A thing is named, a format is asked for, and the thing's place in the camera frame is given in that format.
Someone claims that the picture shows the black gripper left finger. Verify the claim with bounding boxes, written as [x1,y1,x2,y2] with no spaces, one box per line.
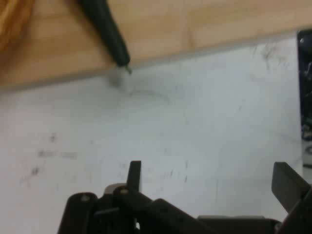
[57,160,213,234]

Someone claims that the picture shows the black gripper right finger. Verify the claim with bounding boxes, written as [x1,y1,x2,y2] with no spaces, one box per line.
[271,161,312,234]

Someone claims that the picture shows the dark green cucumber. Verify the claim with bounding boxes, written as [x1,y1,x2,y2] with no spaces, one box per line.
[77,0,134,75]

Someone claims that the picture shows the wooden cutting board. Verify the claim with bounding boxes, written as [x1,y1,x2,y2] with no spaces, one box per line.
[0,0,312,89]

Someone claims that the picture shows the woven wicker basket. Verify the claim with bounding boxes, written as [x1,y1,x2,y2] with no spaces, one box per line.
[0,0,35,51]

